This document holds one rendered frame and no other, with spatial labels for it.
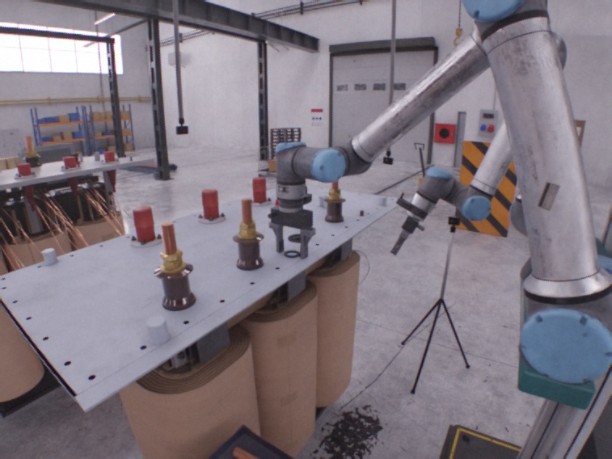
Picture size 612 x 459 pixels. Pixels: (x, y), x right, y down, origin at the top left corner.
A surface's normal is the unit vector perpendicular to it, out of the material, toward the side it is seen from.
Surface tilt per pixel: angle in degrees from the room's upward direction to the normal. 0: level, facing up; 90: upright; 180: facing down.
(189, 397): 90
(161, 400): 90
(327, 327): 90
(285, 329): 90
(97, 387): 11
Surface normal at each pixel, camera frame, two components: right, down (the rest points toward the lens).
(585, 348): -0.70, 0.31
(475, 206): -0.18, 0.40
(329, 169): 0.63, 0.26
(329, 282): 0.25, 0.32
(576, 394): -0.54, 0.28
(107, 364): 0.00, -0.95
